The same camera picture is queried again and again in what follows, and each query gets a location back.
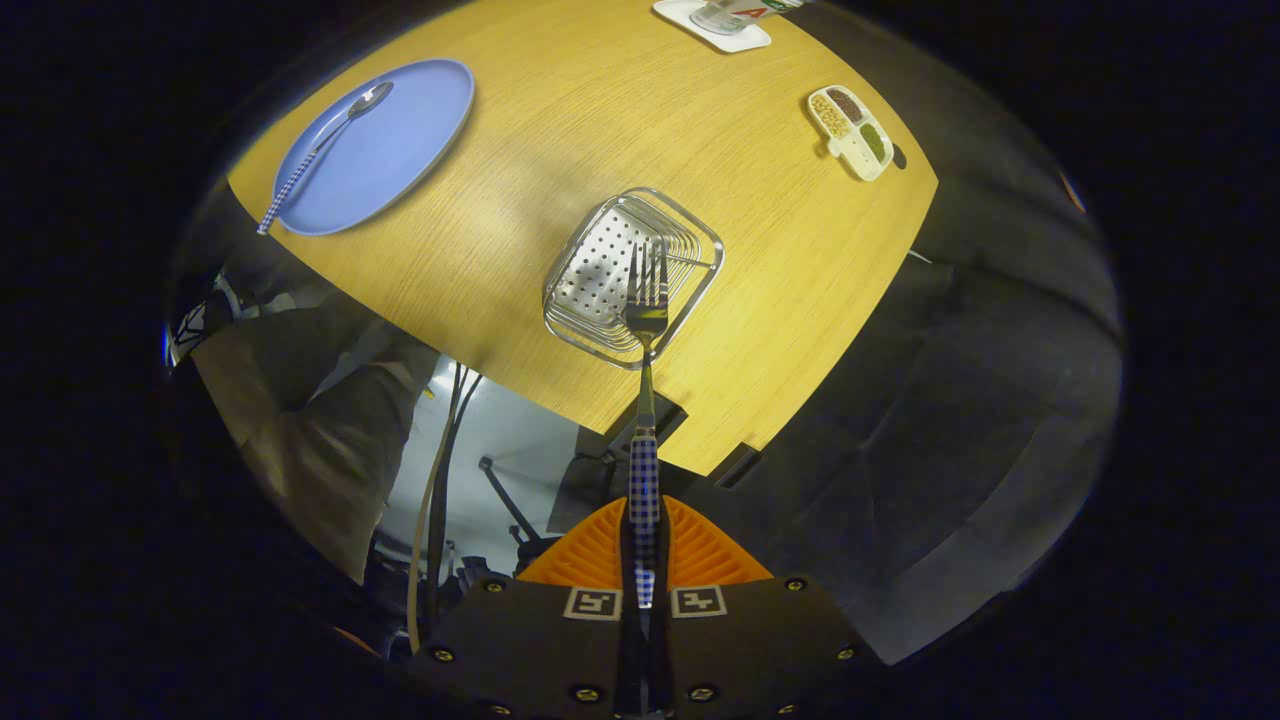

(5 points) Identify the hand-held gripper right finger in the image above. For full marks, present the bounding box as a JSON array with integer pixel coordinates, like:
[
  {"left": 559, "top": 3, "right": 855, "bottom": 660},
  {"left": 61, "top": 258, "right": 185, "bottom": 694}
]
[{"left": 645, "top": 497, "right": 886, "bottom": 720}]

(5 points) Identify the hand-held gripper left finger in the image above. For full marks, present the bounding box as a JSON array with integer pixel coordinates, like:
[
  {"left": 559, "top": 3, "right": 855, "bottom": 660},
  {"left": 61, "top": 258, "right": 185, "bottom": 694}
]
[{"left": 415, "top": 497, "right": 641, "bottom": 720}]

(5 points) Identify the fork with checkered handle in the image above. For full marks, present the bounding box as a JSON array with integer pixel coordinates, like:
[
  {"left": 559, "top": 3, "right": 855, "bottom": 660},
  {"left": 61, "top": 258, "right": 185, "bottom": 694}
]
[{"left": 624, "top": 240, "right": 669, "bottom": 611}]

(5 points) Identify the spoon with checkered handle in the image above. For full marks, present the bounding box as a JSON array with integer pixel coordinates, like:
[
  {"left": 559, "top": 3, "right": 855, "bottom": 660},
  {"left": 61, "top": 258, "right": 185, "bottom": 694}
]
[{"left": 256, "top": 81, "right": 394, "bottom": 237}]

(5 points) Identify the black chair base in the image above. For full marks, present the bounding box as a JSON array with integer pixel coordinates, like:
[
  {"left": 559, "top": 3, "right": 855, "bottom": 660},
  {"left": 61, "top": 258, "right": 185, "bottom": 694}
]
[{"left": 478, "top": 455, "right": 566, "bottom": 576}]

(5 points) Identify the person's trouser leg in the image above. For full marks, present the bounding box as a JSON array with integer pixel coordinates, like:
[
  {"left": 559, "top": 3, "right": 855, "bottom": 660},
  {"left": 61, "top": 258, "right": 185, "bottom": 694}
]
[{"left": 190, "top": 300, "right": 441, "bottom": 586}]

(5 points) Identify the blue round plate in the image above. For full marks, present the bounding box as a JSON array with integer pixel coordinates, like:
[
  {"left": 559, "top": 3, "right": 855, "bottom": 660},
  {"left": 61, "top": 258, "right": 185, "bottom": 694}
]
[{"left": 270, "top": 58, "right": 476, "bottom": 237}]

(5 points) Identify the white divided bean tray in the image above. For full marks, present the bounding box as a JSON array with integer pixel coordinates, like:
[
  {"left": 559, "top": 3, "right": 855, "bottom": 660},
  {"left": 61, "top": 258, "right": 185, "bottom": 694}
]
[{"left": 807, "top": 85, "right": 894, "bottom": 182}]

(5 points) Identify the white square coaster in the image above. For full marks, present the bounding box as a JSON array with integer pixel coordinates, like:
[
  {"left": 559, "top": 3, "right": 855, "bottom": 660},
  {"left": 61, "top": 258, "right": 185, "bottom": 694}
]
[{"left": 652, "top": 0, "right": 773, "bottom": 53}]

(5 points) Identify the white drink bottle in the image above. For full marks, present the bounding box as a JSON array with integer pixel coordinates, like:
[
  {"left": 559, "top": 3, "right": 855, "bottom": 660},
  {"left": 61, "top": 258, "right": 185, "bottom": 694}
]
[{"left": 690, "top": 0, "right": 806, "bottom": 36}]

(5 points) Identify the beige cable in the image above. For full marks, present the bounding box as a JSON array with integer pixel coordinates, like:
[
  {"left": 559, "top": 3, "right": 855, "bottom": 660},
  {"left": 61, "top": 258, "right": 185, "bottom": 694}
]
[{"left": 405, "top": 395, "right": 451, "bottom": 656}]

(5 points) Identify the black cable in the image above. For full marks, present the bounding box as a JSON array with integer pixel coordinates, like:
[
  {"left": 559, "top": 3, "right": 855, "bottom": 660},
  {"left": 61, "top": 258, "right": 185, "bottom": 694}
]
[{"left": 425, "top": 365, "right": 484, "bottom": 641}]

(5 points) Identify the metal wire basket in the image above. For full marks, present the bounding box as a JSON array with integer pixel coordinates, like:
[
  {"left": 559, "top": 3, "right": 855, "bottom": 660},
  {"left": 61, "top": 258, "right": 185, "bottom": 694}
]
[{"left": 542, "top": 187, "right": 725, "bottom": 371}]

